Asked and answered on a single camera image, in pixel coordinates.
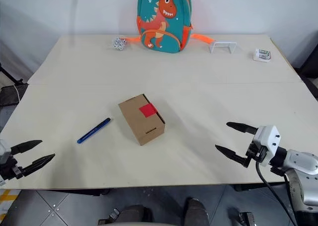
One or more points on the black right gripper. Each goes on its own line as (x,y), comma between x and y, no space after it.
(254,152)

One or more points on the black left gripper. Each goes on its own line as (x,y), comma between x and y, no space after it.
(8,172)

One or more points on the brown cardboard box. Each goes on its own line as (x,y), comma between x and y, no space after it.
(139,126)

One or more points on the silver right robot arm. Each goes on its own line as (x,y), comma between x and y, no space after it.
(300,161)

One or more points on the black equipment case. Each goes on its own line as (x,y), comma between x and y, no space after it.
(10,97)

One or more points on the black tripod leg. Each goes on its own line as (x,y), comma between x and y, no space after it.
(10,77)

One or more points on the dark rounded shape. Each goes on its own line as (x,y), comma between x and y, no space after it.
(196,212)
(134,213)

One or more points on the small white battery pack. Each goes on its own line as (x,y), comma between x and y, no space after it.
(262,55)

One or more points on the red tape seal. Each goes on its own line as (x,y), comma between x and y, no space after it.
(147,110)

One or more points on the white spotted ball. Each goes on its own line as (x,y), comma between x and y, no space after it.
(119,44)

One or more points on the teal dinosaur backpack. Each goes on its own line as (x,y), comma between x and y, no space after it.
(164,20)

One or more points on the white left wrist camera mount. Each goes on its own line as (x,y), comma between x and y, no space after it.
(3,151)

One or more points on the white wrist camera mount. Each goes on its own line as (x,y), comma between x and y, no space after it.
(3,151)
(269,139)

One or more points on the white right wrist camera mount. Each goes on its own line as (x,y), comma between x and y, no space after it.
(269,139)

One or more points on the metal bracket under table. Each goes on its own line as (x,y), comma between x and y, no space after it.
(109,217)
(246,218)

